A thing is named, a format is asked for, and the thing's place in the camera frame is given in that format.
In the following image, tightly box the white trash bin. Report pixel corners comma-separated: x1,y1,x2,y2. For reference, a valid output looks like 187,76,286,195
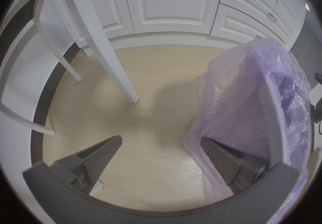
201,49,289,171

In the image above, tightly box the purple plastic bag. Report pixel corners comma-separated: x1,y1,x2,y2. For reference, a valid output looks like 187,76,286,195
183,38,312,224

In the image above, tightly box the grey curtain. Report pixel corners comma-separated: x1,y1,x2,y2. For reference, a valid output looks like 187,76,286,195
289,20,317,77

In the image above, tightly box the white chair grey seat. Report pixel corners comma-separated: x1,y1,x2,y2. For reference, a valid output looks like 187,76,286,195
0,0,141,196

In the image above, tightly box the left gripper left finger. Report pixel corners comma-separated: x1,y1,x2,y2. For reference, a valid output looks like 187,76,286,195
51,135,123,195

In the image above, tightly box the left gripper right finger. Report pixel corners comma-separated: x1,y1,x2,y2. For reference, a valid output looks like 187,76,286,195
200,137,270,195

